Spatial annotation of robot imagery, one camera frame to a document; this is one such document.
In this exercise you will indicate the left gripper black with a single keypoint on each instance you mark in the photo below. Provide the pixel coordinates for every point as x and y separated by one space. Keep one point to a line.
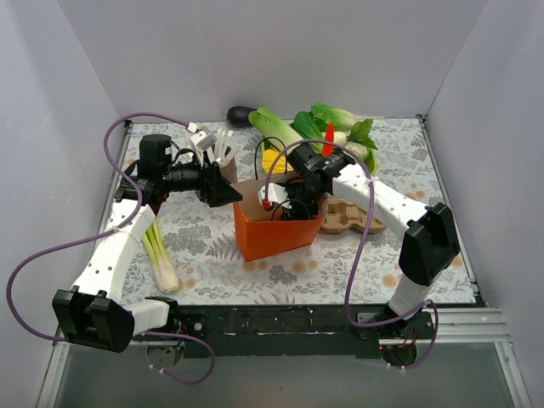
207 184

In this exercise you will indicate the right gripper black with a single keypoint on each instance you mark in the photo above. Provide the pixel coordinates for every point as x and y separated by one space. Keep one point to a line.
292 204

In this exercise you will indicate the cardboard cup carrier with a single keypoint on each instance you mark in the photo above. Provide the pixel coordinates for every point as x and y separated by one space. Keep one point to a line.
342 216

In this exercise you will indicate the orange paper bag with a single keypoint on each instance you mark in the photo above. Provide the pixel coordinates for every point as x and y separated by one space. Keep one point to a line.
260 234

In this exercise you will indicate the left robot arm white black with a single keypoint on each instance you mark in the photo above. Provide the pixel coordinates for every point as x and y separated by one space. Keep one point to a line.
99 286

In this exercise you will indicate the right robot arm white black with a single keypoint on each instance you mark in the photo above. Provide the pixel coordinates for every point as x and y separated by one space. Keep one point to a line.
429 241

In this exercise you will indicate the grey straw holder cup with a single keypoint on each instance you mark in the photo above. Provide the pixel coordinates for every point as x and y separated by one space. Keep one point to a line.
229 171

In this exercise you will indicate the floral tablecloth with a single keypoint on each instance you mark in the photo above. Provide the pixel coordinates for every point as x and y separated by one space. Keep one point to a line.
201 240

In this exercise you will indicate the orange carrot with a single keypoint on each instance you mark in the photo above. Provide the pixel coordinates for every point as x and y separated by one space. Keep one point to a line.
329 137

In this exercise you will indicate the white radish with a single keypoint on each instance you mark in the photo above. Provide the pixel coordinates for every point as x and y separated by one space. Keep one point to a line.
340 138

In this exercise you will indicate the bok choy dark green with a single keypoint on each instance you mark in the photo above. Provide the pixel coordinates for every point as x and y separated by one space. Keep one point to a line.
305 126

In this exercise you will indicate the pale green round cabbage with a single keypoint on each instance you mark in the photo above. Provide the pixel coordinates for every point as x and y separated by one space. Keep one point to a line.
360 150

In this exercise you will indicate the green plastic basket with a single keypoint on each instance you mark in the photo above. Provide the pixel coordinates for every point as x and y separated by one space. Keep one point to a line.
371 161

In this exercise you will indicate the napa cabbage long green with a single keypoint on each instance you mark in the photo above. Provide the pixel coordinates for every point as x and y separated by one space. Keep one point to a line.
279 133

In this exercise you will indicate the dark purple eggplant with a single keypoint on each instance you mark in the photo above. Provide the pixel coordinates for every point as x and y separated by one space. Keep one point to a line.
238 116

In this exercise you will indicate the leafy green herb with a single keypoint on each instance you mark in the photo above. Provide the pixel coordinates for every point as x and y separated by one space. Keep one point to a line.
360 134

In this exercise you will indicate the green celery stalk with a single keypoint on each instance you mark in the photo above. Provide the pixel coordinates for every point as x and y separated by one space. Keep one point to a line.
165 274

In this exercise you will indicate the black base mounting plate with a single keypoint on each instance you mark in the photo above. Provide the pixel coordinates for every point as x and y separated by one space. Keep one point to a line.
277 330

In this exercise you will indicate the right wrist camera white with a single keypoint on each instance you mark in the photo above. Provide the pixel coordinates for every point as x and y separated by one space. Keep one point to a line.
271 194

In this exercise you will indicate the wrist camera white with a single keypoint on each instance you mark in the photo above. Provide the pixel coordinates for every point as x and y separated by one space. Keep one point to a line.
271 194
202 143

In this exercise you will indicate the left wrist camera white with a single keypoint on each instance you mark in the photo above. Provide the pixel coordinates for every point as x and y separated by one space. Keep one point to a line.
202 143

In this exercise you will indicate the aluminium frame rail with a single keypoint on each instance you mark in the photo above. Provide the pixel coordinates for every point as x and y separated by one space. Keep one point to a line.
467 327

